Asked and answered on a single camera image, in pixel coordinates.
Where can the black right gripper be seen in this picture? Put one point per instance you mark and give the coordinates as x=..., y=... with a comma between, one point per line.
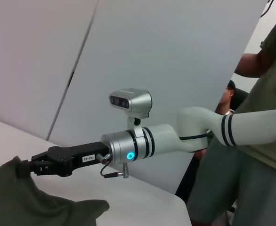
x=81, y=154

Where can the dark green t-shirt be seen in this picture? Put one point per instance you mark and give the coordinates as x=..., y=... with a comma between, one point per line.
x=22, y=200

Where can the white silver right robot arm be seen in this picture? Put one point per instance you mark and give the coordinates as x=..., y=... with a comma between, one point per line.
x=199, y=127

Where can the man with glasses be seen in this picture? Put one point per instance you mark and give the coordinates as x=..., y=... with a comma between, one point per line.
x=226, y=99

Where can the person with tan face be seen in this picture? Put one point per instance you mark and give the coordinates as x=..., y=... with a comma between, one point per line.
x=258, y=176

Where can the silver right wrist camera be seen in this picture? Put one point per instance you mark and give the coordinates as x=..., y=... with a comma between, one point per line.
x=133, y=99

